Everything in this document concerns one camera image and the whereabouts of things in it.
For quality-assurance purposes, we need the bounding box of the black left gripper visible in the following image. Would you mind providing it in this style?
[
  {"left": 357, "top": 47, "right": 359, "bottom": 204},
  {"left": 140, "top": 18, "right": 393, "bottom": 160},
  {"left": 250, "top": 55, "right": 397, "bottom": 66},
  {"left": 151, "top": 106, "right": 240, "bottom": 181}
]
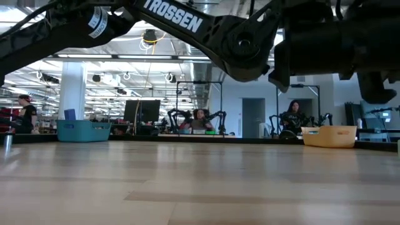
[{"left": 267, "top": 0, "right": 400, "bottom": 104}]

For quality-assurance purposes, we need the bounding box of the person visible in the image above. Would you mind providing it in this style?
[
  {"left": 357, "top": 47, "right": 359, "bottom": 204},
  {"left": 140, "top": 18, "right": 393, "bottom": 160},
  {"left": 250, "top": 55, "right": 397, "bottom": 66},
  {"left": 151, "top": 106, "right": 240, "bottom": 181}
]
[
  {"left": 15, "top": 94, "right": 39, "bottom": 135},
  {"left": 279, "top": 99, "right": 314, "bottom": 139},
  {"left": 179, "top": 108, "right": 217, "bottom": 132}
]

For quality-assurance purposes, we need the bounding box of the yellow plastic bin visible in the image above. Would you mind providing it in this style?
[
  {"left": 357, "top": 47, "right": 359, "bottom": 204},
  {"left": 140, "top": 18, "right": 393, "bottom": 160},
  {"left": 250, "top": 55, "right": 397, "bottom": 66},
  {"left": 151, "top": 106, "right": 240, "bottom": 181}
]
[{"left": 301, "top": 125, "right": 358, "bottom": 149}]

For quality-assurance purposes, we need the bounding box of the grey door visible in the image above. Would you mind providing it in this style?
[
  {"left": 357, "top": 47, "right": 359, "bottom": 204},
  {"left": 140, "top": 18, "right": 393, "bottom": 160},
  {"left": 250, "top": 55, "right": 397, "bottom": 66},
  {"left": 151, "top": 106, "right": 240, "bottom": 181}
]
[{"left": 241, "top": 97, "right": 266, "bottom": 139}]

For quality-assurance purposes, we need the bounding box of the black monitor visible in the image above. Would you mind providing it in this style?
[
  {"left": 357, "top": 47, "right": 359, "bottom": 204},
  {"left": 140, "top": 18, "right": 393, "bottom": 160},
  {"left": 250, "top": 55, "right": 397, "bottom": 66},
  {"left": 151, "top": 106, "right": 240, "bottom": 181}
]
[{"left": 123, "top": 99, "right": 161, "bottom": 124}]

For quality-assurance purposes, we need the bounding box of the long ceiling light strip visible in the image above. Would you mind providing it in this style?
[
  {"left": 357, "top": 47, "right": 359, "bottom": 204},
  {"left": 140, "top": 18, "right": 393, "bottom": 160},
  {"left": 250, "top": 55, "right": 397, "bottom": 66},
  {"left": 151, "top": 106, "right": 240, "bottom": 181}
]
[{"left": 43, "top": 54, "right": 213, "bottom": 62}]

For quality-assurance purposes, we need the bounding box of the blue plastic bin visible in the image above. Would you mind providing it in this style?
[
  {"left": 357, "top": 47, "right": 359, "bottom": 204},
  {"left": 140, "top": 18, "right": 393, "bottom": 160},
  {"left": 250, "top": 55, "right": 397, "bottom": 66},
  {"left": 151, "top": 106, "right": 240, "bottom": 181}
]
[{"left": 56, "top": 119, "right": 113, "bottom": 143}]

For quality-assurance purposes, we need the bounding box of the white column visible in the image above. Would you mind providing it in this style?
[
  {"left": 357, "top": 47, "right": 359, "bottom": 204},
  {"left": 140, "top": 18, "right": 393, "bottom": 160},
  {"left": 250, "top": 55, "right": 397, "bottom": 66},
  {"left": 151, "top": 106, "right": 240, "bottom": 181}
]
[{"left": 58, "top": 61, "right": 88, "bottom": 121}]

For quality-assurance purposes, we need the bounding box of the black wall panel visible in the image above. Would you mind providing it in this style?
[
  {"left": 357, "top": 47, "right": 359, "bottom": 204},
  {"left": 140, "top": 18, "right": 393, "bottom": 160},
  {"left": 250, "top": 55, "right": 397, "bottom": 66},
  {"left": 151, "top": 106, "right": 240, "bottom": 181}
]
[{"left": 344, "top": 102, "right": 360, "bottom": 128}]

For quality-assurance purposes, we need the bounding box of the wall screen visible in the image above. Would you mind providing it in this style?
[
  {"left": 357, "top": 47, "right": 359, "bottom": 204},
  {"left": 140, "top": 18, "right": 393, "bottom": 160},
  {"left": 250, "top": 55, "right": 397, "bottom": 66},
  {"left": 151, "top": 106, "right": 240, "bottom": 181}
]
[{"left": 359, "top": 99, "right": 392, "bottom": 129}]

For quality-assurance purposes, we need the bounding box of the black ceiling cord reel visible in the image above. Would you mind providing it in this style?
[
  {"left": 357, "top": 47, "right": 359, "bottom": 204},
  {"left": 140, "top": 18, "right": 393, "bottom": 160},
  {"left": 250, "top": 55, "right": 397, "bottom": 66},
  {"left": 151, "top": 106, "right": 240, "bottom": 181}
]
[{"left": 142, "top": 29, "right": 158, "bottom": 44}]

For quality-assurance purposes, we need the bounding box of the black aluminium table frame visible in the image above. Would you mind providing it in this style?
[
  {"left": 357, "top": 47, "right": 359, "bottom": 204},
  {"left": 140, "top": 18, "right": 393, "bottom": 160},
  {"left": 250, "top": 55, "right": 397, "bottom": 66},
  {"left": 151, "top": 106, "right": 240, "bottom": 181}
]
[{"left": 0, "top": 132, "right": 400, "bottom": 153}]

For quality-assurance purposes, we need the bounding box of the metal post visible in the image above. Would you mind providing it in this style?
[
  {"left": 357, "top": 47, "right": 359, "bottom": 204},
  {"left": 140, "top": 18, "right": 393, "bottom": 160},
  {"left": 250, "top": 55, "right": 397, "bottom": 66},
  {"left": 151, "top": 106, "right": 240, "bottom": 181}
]
[{"left": 2, "top": 131, "right": 14, "bottom": 151}]

